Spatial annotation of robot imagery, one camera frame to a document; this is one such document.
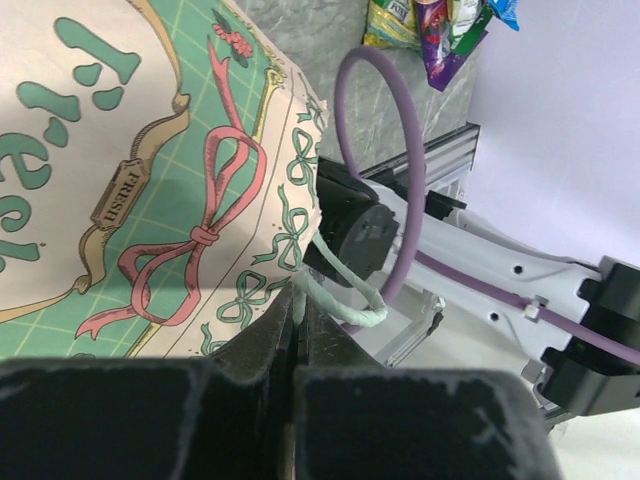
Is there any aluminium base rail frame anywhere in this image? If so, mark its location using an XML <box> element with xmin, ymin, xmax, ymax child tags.
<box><xmin>354</xmin><ymin>123</ymin><xmax>480</xmax><ymax>368</ymax></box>

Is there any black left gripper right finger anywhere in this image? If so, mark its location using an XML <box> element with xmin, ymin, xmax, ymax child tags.
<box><xmin>295</xmin><ymin>291</ymin><xmax>382</xmax><ymax>369</ymax></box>

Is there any green snack pouch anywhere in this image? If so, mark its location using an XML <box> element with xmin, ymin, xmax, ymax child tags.
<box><xmin>447</xmin><ymin>0</ymin><xmax>492</xmax><ymax>55</ymax></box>

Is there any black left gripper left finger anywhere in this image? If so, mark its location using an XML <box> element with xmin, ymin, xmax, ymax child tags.
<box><xmin>211</xmin><ymin>285</ymin><xmax>293</xmax><ymax>384</ymax></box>

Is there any yellow green Fox's candy bag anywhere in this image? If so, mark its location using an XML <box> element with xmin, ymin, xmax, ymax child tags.
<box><xmin>362</xmin><ymin>0</ymin><xmax>421</xmax><ymax>52</ymax></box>

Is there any blue white snack packet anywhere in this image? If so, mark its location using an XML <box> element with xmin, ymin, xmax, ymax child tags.
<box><xmin>487</xmin><ymin>0</ymin><xmax>520</xmax><ymax>31</ymax></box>

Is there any purple Fox's candy bag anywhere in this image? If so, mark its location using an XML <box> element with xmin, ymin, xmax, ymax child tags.
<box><xmin>414</xmin><ymin>0</ymin><xmax>466</xmax><ymax>92</ymax></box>

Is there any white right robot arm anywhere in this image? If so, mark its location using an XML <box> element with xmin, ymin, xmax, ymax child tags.
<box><xmin>317</xmin><ymin>159</ymin><xmax>639</xmax><ymax>416</ymax></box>

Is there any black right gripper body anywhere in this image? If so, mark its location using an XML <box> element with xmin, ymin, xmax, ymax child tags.
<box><xmin>316</xmin><ymin>157</ymin><xmax>399</xmax><ymax>280</ymax></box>

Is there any green paper gift bag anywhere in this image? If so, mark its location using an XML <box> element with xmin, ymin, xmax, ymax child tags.
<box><xmin>1</xmin><ymin>1</ymin><xmax>328</xmax><ymax>359</ymax></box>

